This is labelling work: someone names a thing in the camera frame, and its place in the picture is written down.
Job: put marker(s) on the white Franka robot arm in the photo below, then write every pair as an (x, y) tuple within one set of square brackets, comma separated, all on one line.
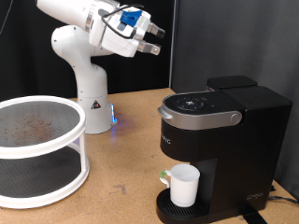
[(90, 90)]

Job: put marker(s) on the white two-tier turntable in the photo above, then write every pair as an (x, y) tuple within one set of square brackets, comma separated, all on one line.
[(40, 183)]

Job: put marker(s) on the white plastic mug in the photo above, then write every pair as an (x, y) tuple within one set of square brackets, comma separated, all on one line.
[(185, 186)]

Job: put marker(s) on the black Keurig coffee machine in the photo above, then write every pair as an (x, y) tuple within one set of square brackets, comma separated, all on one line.
[(243, 155)]

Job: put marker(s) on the black curtain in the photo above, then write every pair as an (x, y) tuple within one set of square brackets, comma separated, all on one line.
[(146, 71)]

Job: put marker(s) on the black drip tray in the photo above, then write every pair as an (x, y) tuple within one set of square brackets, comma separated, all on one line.
[(180, 213)]

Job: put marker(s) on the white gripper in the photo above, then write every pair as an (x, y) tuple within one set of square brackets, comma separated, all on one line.
[(120, 40)]

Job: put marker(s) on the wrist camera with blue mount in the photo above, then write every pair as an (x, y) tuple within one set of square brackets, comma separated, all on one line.
[(130, 18)]

